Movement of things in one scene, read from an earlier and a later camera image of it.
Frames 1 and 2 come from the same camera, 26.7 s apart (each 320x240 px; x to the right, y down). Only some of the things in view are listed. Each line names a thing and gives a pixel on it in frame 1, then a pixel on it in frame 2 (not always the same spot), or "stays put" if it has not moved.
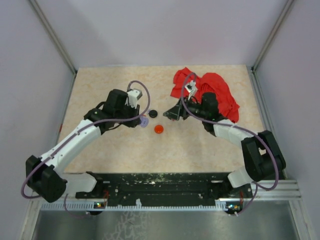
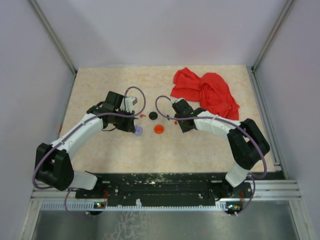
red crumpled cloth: [209, 82] stays put
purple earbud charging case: [144, 121] to [138, 130]
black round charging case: [153, 113] stays put
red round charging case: [159, 129] stays put
